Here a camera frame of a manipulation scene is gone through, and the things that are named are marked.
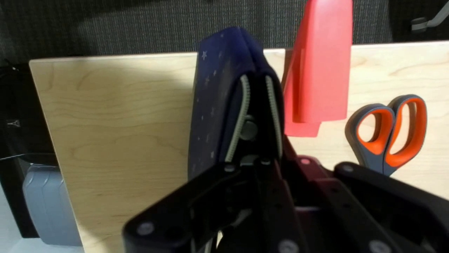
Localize red plastic sheath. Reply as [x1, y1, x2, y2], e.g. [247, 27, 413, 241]
[284, 0, 352, 138]

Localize navy dotted purse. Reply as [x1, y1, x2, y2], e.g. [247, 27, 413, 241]
[188, 27, 284, 179]

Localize blue grey bin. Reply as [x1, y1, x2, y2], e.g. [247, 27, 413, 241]
[23, 165, 82, 246]

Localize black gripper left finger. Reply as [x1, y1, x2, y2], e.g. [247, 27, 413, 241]
[122, 163, 253, 253]

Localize orange handled scissors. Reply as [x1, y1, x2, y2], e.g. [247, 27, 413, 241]
[345, 94, 428, 176]

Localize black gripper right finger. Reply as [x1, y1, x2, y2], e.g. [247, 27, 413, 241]
[334, 162, 449, 253]

